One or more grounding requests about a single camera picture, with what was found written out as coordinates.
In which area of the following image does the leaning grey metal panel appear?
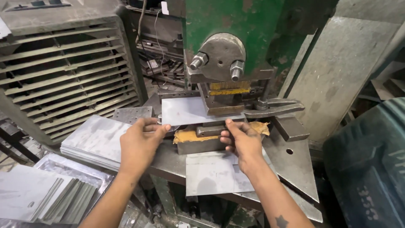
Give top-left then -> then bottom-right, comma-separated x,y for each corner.
278,16 -> 402,143

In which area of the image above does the green power press machine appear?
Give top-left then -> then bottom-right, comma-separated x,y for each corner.
166,0 -> 339,119

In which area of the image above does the cluttered shelf of metal parts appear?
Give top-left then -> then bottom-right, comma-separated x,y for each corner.
127,0 -> 187,87

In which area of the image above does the person's left hand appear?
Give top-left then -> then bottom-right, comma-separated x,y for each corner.
119,117 -> 171,174

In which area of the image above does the grey metal sheet piece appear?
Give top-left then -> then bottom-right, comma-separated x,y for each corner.
185,150 -> 273,197

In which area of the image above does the grey sheet metal blank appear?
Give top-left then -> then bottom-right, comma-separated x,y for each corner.
161,96 -> 247,126

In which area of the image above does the pointed steel plate with hole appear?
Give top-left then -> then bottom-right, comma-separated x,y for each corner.
261,125 -> 320,203

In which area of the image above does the stack of grey metal sheets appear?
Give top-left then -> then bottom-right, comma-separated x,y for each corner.
60,115 -> 133,171

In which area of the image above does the steel die block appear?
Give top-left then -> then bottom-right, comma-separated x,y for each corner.
173,121 -> 270,155

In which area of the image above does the dark blue plastic drum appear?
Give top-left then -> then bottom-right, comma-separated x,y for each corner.
323,97 -> 405,228

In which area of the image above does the steel press work table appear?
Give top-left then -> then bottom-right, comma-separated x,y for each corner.
143,139 -> 324,223

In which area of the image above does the metal tray of cut strips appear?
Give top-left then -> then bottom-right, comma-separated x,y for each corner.
0,153 -> 115,226

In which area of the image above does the grey louvered air cooler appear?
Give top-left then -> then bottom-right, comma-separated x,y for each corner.
0,0 -> 149,147

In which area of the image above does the perforated steel plate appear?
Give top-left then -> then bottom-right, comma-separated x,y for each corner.
111,106 -> 154,125

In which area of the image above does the person's right hand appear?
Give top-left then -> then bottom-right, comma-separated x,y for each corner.
220,119 -> 264,174

